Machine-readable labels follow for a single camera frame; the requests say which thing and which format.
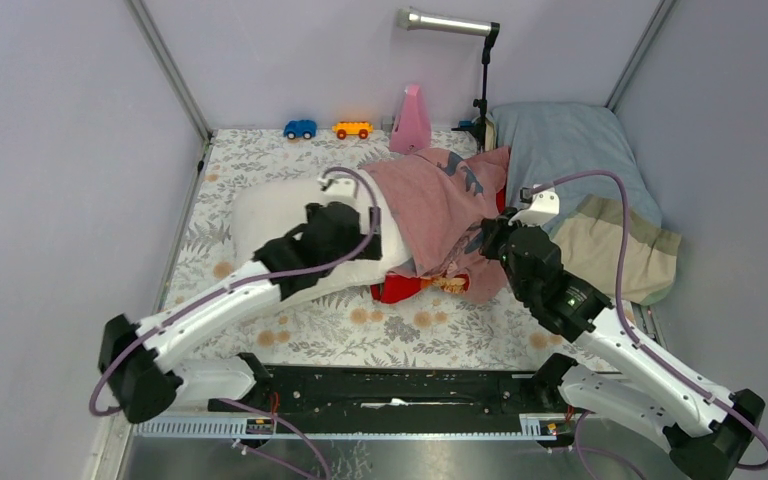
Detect silver lamp on black stand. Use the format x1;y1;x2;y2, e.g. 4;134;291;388
395;6;503;150

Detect floral table mat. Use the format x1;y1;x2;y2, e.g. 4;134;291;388
163;129;609;373

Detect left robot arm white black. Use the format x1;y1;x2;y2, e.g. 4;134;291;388
89;201;382;424

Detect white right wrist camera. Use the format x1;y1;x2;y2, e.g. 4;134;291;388
508;188;560;226

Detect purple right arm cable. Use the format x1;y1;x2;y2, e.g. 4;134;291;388
519;169;768;480

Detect orange toy car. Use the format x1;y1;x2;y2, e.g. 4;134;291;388
332;122;374;140

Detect blue and beige pillow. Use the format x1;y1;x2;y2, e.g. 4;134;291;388
488;102;682;305

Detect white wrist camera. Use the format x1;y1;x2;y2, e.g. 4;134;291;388
317;177;358;205
508;188;560;226

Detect pink metronome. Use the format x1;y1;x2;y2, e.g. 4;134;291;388
389;84;432;155

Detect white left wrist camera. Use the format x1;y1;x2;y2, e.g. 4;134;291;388
317;177;358;205

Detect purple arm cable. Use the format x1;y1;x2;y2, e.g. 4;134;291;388
87;166;383;480
519;169;768;480

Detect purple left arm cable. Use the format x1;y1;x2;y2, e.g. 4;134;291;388
87;166;383;480

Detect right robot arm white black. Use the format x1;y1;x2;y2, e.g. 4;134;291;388
480;208;765;479

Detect white pillow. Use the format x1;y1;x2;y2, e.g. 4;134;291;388
231;170;412;313

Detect red patterned pillowcase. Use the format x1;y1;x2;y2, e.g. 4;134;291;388
363;147;510;304

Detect blue toy car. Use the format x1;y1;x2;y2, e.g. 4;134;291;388
282;119;318;140

